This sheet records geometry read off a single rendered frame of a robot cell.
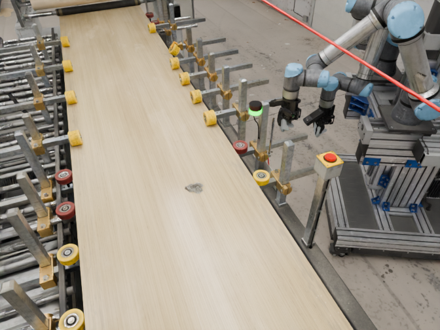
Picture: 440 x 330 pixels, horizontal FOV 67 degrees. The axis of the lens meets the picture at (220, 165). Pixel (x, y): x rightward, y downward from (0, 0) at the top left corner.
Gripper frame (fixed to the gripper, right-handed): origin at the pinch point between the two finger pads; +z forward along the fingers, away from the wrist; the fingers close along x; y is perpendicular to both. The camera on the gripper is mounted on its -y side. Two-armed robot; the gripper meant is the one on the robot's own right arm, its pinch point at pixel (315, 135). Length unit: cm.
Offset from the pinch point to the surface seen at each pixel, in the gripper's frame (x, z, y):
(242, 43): 320, 82, 98
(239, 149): -4, -8, -50
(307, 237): -56, 6, -39
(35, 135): 37, -16, -146
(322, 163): -56, -39, -41
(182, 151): 7, -7, -78
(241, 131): 19.2, -0.8, -38.3
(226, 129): 42, 13, -39
